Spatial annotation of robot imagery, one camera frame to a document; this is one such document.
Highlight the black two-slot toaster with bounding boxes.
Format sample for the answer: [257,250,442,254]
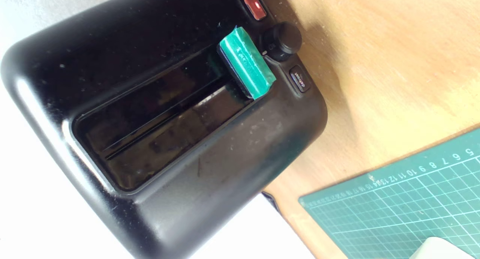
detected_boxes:
[0,0,329,259]

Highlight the green taped toaster lever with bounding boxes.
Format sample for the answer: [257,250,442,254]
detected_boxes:
[217,26,277,100]

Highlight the black defrost toaster button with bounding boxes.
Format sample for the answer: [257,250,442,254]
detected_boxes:
[289,65,311,93]

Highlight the black toaster dial knob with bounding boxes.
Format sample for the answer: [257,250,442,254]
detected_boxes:
[261,22,303,62]

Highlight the red toaster button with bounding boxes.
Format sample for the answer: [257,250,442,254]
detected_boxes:
[240,0,268,21]

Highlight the green cutting mat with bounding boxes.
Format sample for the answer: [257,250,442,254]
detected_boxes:
[298,128,480,259]

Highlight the white block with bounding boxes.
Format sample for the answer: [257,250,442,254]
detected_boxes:
[409,236,477,259]

